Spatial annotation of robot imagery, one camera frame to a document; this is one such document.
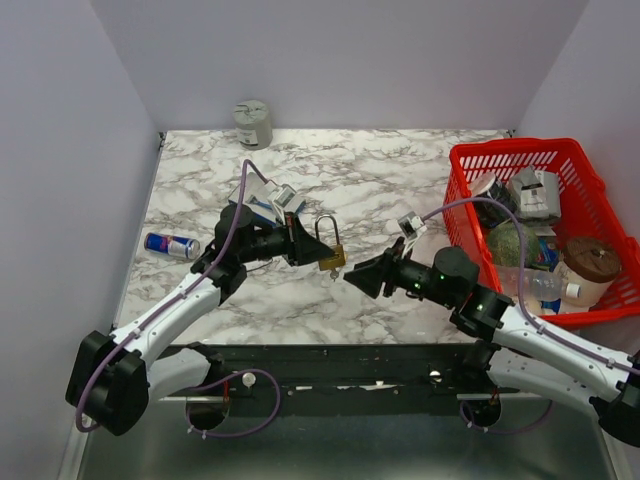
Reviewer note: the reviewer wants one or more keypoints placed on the green round melon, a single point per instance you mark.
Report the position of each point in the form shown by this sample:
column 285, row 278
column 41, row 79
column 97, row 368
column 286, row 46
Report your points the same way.
column 503, row 243

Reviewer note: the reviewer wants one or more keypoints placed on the blue snack packet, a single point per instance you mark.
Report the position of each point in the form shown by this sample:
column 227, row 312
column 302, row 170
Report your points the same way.
column 548, row 256

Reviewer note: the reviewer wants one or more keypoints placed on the grey white pouch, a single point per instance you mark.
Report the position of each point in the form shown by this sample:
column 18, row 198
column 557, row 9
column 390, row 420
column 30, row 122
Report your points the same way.
column 537, row 196

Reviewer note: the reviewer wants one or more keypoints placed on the blue razor package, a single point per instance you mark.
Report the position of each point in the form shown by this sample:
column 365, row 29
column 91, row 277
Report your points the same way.
column 255, row 197

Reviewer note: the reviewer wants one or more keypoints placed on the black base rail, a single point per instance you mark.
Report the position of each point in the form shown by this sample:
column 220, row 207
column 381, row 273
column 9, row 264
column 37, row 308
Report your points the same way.
column 346, row 380

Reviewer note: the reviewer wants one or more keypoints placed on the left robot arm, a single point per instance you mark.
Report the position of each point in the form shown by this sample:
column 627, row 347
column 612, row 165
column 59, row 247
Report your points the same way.
column 117, row 375

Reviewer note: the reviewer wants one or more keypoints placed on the grey cylindrical canister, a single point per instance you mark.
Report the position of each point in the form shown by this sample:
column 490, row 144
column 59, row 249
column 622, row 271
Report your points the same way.
column 253, row 124

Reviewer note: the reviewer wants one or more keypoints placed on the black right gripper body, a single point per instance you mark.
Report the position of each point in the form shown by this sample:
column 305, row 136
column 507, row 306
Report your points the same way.
column 392, row 266

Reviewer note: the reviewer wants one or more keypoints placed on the red bull can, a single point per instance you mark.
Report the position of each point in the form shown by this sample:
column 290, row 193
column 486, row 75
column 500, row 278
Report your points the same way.
column 178, row 247

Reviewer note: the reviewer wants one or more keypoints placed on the red plastic basket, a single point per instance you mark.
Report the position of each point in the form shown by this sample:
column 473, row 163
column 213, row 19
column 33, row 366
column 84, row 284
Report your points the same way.
column 586, row 210

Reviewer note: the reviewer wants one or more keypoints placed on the brown lid white jar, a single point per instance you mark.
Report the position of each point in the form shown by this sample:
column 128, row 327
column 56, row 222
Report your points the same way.
column 588, row 267

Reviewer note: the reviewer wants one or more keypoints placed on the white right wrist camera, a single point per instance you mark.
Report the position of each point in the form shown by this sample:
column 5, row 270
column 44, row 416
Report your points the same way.
column 413, row 227

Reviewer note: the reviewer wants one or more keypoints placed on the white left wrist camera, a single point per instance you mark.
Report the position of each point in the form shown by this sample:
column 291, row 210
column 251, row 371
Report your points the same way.
column 283, row 199

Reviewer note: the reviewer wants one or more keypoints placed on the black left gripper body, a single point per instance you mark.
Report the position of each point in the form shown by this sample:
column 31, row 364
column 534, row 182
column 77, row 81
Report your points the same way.
column 292, row 240

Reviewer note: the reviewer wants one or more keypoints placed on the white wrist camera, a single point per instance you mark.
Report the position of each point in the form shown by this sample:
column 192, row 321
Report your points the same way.
column 413, row 227
column 283, row 199

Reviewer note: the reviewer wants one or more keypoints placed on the large brass padlock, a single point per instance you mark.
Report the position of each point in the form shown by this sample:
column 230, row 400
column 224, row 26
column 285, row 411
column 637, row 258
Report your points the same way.
column 338, row 259

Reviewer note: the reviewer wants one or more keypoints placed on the clear plastic water bottle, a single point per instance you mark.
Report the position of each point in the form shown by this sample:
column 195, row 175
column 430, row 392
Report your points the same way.
column 536, row 284

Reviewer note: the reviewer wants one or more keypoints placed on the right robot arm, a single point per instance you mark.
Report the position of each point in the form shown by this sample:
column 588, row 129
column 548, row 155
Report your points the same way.
column 525, row 352

